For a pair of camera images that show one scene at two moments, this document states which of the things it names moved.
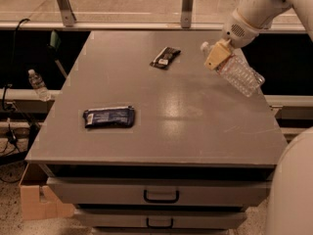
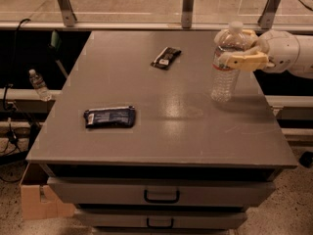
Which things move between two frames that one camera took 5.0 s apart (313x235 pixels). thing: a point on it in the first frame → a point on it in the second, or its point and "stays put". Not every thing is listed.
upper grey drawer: [158, 191] stays put
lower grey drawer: [160, 218] stays put
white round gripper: [239, 33] → [281, 50]
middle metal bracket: [187, 6] stays put
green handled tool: [55, 43] stays put
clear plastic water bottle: [239, 70] → [225, 81]
